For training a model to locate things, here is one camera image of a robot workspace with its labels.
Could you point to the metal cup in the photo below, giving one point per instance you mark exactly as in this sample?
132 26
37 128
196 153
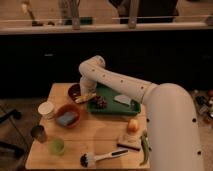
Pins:
38 133

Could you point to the white cup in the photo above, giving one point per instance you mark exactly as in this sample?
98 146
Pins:
46 110

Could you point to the green pepper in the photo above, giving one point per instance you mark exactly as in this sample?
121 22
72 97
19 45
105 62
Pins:
145 148

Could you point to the orange bowl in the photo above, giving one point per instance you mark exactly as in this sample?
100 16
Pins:
69 108

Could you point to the green plastic cup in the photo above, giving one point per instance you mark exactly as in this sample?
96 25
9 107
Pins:
56 146

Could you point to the green plastic tray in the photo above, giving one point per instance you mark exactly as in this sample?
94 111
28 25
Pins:
113 107

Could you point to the dark grape bunch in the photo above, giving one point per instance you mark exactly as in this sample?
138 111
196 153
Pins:
99 102

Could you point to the orange apple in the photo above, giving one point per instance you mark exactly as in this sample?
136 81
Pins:
132 126

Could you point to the white dish brush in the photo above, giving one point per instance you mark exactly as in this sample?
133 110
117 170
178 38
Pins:
89 160

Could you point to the brown scrub sponge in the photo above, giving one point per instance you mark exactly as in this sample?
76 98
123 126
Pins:
129 141

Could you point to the blue sponge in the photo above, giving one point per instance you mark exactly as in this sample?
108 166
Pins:
66 119

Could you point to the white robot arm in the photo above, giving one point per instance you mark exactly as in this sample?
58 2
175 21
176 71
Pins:
172 128

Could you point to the purple bowl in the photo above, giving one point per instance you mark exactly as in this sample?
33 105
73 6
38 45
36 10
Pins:
74 91

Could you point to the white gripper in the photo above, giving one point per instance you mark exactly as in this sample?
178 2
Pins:
87 86

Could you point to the grey triangular cloth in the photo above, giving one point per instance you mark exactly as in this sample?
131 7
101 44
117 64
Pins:
123 99

